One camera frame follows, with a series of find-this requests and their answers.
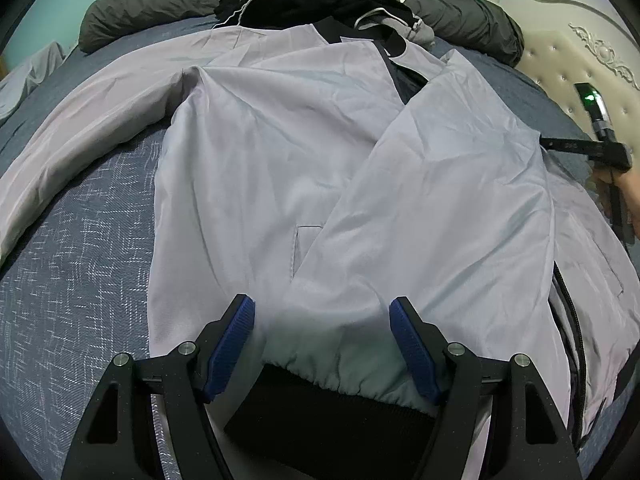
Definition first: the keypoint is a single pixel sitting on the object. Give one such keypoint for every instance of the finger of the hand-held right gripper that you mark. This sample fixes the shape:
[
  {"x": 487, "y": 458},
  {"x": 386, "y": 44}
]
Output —
[{"x": 567, "y": 145}]

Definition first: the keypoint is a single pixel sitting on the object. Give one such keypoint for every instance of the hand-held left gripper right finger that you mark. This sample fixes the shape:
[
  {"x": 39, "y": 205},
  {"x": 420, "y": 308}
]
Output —
[{"x": 415, "y": 350}]

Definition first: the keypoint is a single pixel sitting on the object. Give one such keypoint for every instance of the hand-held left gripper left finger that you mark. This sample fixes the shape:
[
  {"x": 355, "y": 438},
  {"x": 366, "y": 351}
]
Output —
[{"x": 232, "y": 345}]

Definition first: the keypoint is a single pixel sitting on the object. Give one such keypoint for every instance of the light grey jacket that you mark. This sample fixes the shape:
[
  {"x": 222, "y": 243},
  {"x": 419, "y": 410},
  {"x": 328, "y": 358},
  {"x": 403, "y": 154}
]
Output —
[{"x": 280, "y": 160}]

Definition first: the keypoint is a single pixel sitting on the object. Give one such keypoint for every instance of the person's right hand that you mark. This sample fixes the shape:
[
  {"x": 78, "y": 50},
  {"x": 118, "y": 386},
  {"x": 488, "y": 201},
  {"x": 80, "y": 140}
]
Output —
[{"x": 627, "y": 195}]

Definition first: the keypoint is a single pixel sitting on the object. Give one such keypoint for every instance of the cream tufted headboard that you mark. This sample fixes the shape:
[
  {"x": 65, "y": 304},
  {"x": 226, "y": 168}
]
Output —
[{"x": 560, "y": 50}]

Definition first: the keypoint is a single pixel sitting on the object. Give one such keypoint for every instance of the blue patterned bedspread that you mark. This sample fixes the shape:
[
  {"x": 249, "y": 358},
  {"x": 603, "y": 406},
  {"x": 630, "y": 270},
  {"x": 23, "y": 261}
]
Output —
[{"x": 75, "y": 270}]

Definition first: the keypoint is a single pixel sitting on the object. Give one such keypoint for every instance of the grey garment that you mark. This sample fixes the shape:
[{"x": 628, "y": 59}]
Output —
[{"x": 420, "y": 32}]

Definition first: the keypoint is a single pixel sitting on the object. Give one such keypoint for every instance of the black garment with white trim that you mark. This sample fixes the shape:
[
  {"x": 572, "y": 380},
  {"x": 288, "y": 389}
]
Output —
[{"x": 310, "y": 2}]

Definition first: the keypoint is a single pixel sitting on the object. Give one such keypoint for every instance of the light grey cloth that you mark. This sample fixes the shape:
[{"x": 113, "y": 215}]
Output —
[{"x": 30, "y": 80}]

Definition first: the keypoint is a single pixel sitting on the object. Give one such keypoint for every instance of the dark grey duvet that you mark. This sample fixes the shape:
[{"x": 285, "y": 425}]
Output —
[{"x": 130, "y": 10}]

